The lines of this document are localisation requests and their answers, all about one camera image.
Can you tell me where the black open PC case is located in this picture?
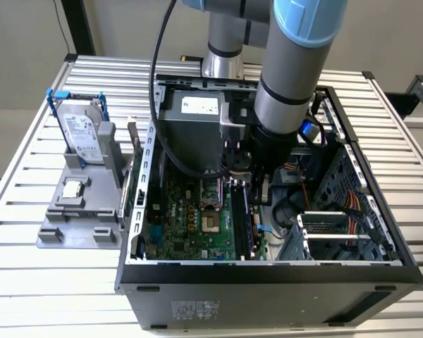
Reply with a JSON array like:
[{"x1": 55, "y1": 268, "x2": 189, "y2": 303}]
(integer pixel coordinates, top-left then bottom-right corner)
[{"x1": 114, "y1": 72, "x2": 423, "y2": 332}]

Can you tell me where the metal socket cover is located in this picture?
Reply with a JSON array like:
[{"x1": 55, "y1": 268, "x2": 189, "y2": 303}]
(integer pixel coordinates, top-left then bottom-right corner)
[{"x1": 200, "y1": 178, "x2": 222, "y2": 212}]

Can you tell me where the CPU socket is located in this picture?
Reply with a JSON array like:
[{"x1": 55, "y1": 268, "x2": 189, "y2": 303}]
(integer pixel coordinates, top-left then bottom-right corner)
[{"x1": 200, "y1": 209, "x2": 222, "y2": 235}]

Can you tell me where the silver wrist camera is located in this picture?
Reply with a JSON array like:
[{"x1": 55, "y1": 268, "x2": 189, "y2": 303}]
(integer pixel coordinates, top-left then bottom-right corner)
[{"x1": 219, "y1": 114, "x2": 247, "y2": 159}]

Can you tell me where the hard disk in blue carrier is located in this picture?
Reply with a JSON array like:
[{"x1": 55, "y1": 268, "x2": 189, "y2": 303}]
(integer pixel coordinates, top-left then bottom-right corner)
[{"x1": 45, "y1": 89, "x2": 109, "y2": 166}]

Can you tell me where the black camera bracket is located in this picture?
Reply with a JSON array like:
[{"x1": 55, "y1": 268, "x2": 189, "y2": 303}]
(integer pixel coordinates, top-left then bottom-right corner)
[{"x1": 228, "y1": 94, "x2": 259, "y2": 125}]

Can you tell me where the blue expansion slot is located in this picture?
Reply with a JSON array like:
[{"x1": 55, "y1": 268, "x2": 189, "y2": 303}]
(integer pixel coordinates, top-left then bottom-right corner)
[{"x1": 148, "y1": 226, "x2": 164, "y2": 244}]

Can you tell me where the orange red yellow wire bundle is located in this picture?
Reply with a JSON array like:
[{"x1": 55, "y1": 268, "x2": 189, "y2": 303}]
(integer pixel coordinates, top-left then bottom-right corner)
[{"x1": 341, "y1": 192, "x2": 362, "y2": 237}]

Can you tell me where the grey power supply unit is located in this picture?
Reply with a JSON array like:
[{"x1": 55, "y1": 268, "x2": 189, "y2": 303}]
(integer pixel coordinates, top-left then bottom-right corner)
[{"x1": 158, "y1": 89, "x2": 228, "y2": 177}]

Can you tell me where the white clip RAM slot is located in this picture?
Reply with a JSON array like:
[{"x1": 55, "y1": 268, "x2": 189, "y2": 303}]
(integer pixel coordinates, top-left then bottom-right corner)
[{"x1": 232, "y1": 180, "x2": 244, "y2": 261}]

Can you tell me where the black metal post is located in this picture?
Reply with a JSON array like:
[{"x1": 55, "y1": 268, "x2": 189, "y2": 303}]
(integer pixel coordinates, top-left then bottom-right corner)
[{"x1": 61, "y1": 0, "x2": 97, "y2": 57}]

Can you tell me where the grey parts rack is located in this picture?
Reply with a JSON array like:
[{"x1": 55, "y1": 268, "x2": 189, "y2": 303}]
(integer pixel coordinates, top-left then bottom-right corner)
[{"x1": 35, "y1": 121, "x2": 133, "y2": 251}]

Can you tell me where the silver CPU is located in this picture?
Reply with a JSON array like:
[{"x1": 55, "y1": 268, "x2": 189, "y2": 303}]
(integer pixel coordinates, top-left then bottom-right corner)
[{"x1": 62, "y1": 182, "x2": 82, "y2": 199}]

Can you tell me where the black SATA cable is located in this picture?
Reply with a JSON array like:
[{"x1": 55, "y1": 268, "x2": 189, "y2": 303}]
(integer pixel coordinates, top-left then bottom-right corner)
[{"x1": 271, "y1": 195, "x2": 300, "y2": 230}]

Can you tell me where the green graphics card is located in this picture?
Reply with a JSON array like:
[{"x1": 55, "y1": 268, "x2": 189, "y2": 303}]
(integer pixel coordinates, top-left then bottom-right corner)
[{"x1": 118, "y1": 117, "x2": 145, "y2": 230}]

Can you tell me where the RAM stick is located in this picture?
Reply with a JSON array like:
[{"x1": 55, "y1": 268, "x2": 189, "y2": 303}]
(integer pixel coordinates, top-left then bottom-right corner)
[
  {"x1": 49, "y1": 210, "x2": 114, "y2": 219},
  {"x1": 243, "y1": 182, "x2": 258, "y2": 260}
]

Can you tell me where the green motherboard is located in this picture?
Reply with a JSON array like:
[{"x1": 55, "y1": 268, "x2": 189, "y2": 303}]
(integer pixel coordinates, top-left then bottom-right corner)
[{"x1": 142, "y1": 172, "x2": 269, "y2": 263}]

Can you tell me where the grey metal disk bay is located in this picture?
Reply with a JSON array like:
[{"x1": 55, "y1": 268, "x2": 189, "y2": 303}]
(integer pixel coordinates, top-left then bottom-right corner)
[{"x1": 276, "y1": 211, "x2": 378, "y2": 261}]

